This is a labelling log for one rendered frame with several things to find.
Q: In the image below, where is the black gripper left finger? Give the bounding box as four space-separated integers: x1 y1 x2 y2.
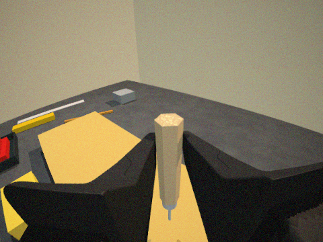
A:
3 132 157 242

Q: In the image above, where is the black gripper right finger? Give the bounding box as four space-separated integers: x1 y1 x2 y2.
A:
182 131 323 242

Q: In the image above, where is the light grey cube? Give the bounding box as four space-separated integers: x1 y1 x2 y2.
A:
112 89 135 105

